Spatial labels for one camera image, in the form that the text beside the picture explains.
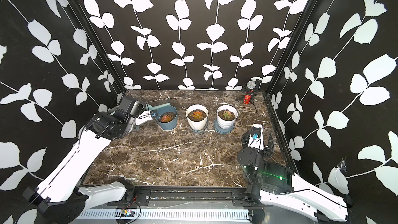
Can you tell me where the mint green watering can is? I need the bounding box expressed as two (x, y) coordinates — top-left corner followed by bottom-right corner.
(145, 103), (170, 116)

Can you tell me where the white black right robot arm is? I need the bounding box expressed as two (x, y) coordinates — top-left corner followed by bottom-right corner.
(237, 124), (352, 223)

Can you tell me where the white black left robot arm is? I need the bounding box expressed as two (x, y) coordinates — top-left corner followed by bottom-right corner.
(23, 96), (150, 224)

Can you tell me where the orange red succulent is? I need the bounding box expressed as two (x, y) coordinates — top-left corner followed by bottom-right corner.
(159, 113), (175, 123)

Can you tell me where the red green succulent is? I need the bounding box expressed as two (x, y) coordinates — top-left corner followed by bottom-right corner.
(188, 110), (207, 122)

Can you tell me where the blue ribbed plant pot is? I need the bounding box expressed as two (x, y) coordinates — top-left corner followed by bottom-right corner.
(155, 105), (178, 131)

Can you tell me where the blue saucer under white pot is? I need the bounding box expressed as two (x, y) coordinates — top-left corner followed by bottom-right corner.
(214, 119), (235, 134)

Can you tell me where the white ringed plant pot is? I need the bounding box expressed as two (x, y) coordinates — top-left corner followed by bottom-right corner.
(217, 105), (238, 129)

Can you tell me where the red microphone on tripod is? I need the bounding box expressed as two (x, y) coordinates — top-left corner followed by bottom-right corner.
(235, 79), (262, 114)

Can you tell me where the blue saucer under cream pot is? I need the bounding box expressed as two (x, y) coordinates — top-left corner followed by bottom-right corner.
(188, 125), (207, 133)

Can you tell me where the cream ribbed plant pot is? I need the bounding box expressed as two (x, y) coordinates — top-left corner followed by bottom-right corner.
(186, 104), (208, 130)

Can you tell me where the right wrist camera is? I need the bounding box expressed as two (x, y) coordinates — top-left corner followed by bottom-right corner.
(248, 124), (264, 150)

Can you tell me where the black front mounting rail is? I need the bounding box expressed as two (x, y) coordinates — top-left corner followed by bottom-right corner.
(127, 186), (260, 208)

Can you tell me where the white slotted cable duct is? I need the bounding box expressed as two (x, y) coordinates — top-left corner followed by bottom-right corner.
(77, 208), (250, 222)

